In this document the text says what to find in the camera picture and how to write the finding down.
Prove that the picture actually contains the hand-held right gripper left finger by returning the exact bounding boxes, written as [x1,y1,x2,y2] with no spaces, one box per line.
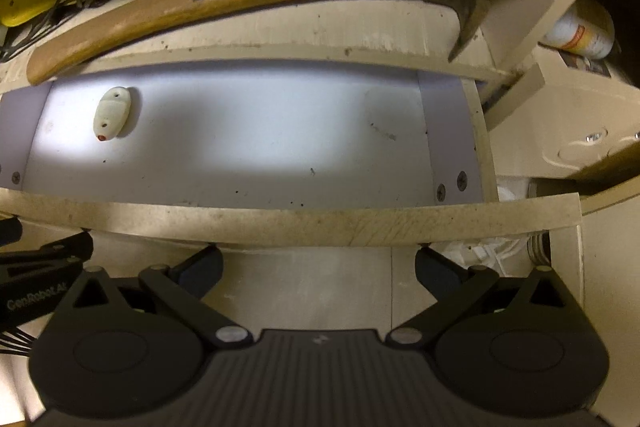
[72,244,252,349]

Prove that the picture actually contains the cream side cabinet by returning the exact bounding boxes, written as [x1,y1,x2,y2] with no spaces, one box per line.
[529,141,640,358]

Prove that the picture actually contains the white oval plastic tag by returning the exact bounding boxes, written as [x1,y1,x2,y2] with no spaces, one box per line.
[92,85,132,143]

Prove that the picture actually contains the cream dresser with wooden trim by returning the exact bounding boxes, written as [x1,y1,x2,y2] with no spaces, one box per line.
[0,0,640,258]

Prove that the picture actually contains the cream door with metal knob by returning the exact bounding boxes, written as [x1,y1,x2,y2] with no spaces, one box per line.
[486,72,640,188]

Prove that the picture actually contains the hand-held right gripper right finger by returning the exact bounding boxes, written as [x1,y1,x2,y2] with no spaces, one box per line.
[385,245,572,349]

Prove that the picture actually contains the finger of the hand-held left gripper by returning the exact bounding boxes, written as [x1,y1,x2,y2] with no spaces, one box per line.
[0,231,95,282]
[0,217,22,249]

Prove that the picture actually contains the wooden-handled hammer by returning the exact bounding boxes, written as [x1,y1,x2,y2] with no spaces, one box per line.
[26,0,479,86]

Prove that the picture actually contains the white can with orange label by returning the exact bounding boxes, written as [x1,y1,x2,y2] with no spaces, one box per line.
[539,1,617,60]

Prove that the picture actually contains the printed paper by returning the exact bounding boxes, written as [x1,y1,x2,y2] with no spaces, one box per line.
[559,50,610,78]

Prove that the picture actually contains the cream drawer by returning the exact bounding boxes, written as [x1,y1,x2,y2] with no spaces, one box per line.
[0,68,583,259]

